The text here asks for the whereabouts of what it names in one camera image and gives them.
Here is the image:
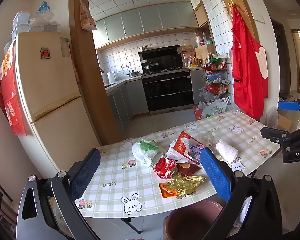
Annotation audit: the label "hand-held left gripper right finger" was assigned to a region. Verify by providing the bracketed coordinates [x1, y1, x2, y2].
[199, 147, 283, 240]

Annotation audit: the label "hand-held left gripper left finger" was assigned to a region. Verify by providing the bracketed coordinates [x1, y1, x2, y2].
[16, 148, 102, 240]

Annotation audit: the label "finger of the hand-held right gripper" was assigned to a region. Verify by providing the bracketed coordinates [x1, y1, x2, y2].
[260, 124, 300, 147]
[277, 95, 300, 121]

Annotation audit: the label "dark red packet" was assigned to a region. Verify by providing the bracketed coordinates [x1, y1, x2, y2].
[177, 162, 200, 177]

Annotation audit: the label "gold foil wrapper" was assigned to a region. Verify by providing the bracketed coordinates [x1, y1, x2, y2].
[166, 175, 206, 198]

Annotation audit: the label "white foam net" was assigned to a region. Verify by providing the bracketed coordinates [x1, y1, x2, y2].
[214, 139, 238, 162]

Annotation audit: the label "blue white wrapper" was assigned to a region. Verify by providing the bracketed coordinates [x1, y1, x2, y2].
[189, 144, 205, 165]

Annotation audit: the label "small clear plastic bag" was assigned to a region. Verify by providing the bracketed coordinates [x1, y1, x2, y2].
[199, 132, 219, 148]

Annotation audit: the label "white red snack bag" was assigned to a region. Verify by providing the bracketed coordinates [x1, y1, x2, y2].
[167, 131, 198, 165]

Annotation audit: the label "brown plastic bin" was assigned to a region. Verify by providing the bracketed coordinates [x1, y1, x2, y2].
[164, 200, 225, 240]

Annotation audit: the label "white green plastic bag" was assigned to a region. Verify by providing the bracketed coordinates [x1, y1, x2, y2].
[132, 139, 167, 168]

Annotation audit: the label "clear plastic floor bag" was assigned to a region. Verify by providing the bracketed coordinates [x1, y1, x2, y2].
[266, 106, 279, 129]

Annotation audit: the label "cardboard box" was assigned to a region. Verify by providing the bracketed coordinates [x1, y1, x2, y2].
[277, 109, 300, 132]

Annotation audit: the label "checked rabbit print tablecloth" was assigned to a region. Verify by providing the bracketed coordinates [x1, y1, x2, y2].
[75, 109, 280, 218]

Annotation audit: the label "red apron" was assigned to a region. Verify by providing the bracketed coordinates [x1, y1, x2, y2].
[230, 4, 269, 120]

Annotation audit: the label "white green print shopping bag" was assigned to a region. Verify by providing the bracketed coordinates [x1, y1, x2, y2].
[201, 96, 232, 119]

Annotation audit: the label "red paper bag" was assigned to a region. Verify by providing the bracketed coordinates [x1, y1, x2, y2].
[192, 105, 204, 120]

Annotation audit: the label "black table leg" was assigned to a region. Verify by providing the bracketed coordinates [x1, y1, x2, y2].
[121, 217, 142, 234]

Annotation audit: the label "grey lower kitchen cabinets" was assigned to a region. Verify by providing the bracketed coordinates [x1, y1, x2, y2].
[105, 76, 150, 128]

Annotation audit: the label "grey kitchen cabinets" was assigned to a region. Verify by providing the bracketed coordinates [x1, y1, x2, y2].
[93, 2, 199, 49]
[105, 76, 150, 128]

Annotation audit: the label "grey narrow base cabinet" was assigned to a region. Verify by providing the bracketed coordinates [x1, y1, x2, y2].
[190, 69, 208, 104]

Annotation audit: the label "cream two-door fridge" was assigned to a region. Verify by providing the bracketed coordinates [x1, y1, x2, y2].
[5, 31, 102, 180]

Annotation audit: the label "black built-in oven stove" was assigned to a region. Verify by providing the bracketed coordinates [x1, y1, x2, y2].
[141, 69, 194, 113]

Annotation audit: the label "red printed hanging cloth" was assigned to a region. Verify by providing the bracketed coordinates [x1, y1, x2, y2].
[0, 50, 27, 136]

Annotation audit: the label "red fridge magnet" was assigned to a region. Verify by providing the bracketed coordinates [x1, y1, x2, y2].
[40, 46, 51, 60]

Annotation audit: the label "paper sheet on fridge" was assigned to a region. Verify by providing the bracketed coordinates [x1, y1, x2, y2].
[60, 37, 71, 57]

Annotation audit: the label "black range hood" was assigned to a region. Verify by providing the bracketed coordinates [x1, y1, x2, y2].
[138, 45, 182, 67]

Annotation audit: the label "orange white hanging packet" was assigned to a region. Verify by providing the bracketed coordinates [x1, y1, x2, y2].
[79, 0, 98, 32]

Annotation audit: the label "clear plastic bags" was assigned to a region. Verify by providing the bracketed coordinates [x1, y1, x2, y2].
[27, 1, 62, 33]

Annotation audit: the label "grey upper kitchen cabinets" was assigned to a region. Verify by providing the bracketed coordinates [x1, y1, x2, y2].
[93, 2, 199, 49]

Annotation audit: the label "white plastic storage box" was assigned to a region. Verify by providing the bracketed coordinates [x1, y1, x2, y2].
[11, 11, 32, 40]

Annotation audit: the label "black wire storage rack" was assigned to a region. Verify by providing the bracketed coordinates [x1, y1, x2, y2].
[199, 57, 232, 105]

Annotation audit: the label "wooden wall cabinet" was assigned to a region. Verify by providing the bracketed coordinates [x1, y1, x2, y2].
[194, 0, 217, 53]

